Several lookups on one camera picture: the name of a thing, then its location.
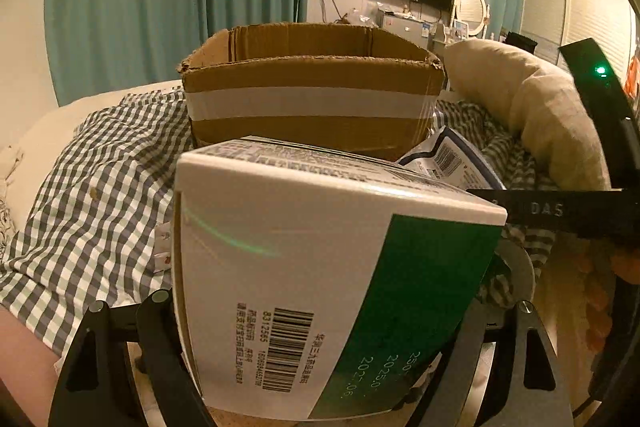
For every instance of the grey mini fridge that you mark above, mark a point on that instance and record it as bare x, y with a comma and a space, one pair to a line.
415, 31

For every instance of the white barcode packet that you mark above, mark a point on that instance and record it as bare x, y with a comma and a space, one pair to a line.
450, 158

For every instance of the brown cardboard box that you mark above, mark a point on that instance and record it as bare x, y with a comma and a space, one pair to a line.
353, 88

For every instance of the white green medicine box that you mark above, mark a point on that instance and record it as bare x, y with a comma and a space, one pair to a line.
313, 285

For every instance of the person's bare leg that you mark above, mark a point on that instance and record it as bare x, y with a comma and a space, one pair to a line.
27, 369

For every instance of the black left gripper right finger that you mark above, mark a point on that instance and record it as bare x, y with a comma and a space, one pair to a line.
524, 386

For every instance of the beige pillow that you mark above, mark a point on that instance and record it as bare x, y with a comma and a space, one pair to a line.
537, 102

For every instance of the black chair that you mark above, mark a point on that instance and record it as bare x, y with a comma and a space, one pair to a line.
520, 41

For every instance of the white oval mirror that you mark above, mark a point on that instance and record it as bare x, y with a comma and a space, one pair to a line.
471, 18

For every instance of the grey white checkered cloth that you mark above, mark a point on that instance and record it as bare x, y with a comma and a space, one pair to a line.
90, 184

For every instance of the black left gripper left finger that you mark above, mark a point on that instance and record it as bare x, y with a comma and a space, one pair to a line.
96, 385

